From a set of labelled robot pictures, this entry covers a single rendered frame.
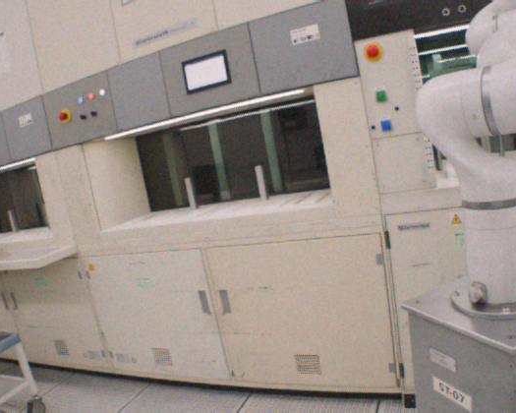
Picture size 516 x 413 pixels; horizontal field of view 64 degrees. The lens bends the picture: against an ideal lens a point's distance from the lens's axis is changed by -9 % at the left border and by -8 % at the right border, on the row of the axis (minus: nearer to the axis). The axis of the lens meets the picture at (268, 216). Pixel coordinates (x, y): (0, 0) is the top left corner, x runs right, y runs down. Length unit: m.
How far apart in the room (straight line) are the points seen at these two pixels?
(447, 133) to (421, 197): 0.77
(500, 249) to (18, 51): 2.30
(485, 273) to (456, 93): 0.32
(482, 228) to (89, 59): 1.78
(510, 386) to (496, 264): 0.21
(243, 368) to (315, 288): 0.54
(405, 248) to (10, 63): 2.09
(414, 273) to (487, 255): 0.83
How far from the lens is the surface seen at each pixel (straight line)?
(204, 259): 1.88
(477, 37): 1.17
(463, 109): 0.79
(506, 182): 0.80
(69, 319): 2.61
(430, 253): 1.60
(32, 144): 2.45
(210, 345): 2.05
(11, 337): 2.36
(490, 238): 0.81
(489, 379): 0.81
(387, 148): 1.55
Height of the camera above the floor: 1.12
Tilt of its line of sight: 10 degrees down
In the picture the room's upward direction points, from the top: 11 degrees counter-clockwise
